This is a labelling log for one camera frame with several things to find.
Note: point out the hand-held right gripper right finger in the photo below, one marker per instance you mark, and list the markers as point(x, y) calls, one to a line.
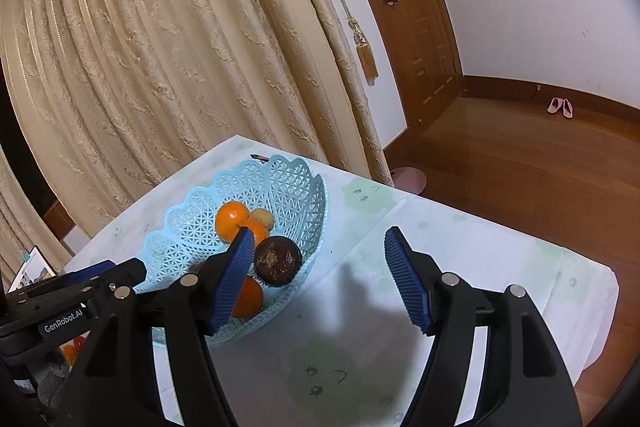
point(407, 287)

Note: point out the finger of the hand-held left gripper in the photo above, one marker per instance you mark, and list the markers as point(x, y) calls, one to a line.
point(130, 271)
point(90, 269)

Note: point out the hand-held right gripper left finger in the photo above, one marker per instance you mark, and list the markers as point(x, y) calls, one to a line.
point(232, 279)

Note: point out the orange tangerine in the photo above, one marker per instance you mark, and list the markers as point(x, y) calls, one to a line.
point(69, 353)
point(248, 298)
point(231, 219)
point(259, 234)

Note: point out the brown dark mangosteen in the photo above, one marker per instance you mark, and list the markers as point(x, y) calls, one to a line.
point(277, 262)

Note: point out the tan round longan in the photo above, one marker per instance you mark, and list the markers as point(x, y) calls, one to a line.
point(263, 218)

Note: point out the light blue lattice plastic basket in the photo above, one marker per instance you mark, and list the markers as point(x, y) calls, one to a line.
point(280, 192)

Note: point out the red tomato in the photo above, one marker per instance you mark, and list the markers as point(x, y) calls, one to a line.
point(80, 342)

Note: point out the photo collage board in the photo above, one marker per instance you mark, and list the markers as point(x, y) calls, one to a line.
point(30, 269)

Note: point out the beige patterned curtain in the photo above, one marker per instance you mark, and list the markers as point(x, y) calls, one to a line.
point(20, 227)
point(175, 47)

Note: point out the white cloud-print tablecloth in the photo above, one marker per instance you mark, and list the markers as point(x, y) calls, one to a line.
point(490, 277)

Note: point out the pink round plastic object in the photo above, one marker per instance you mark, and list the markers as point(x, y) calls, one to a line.
point(410, 179)

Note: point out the pink slipper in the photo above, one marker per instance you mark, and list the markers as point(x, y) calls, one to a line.
point(567, 108)
point(553, 105)

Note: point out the brown wooden door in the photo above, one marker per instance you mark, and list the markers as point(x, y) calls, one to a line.
point(400, 47)

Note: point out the beige curtain tieback tassel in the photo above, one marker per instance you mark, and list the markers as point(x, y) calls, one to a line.
point(362, 47)

